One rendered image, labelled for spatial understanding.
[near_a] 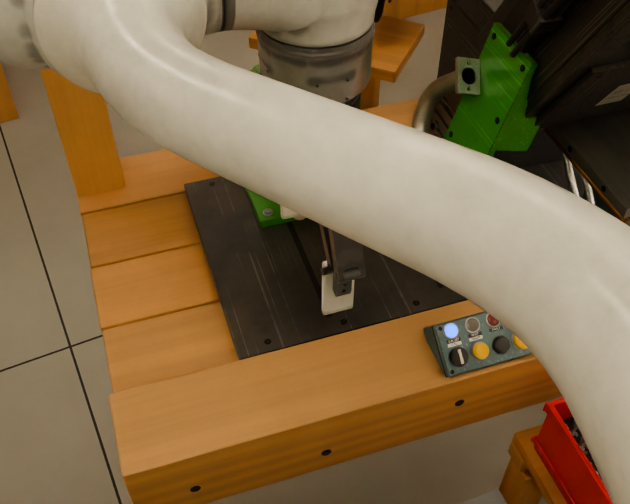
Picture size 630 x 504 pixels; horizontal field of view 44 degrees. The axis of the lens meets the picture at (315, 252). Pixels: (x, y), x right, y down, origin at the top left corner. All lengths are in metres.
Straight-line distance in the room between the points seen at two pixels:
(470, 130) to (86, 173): 0.70
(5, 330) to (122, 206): 1.12
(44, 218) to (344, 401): 1.85
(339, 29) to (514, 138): 0.70
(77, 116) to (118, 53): 1.00
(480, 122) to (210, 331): 0.54
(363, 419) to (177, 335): 0.33
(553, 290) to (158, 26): 0.25
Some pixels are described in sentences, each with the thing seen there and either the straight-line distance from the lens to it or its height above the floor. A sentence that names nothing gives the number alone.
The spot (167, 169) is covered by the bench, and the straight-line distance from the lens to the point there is 1.56.
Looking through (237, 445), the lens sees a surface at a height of 0.90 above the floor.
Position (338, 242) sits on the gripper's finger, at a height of 1.41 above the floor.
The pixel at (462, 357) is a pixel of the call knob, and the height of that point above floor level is 0.94.
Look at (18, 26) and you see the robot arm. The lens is 0.52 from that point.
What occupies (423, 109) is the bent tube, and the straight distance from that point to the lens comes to 1.32.
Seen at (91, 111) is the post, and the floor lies 1.06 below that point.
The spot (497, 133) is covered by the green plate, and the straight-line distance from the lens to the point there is 1.20.
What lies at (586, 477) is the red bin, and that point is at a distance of 1.17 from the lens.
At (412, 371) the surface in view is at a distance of 1.20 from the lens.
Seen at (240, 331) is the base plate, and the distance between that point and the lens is 1.24.
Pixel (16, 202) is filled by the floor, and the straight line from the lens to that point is 2.94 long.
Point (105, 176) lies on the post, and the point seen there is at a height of 0.92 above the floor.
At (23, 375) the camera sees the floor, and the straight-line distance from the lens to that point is 2.43.
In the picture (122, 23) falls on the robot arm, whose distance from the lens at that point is 0.44.
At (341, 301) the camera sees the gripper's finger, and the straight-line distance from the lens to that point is 0.74.
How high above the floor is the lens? 1.88
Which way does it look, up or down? 47 degrees down
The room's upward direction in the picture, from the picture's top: straight up
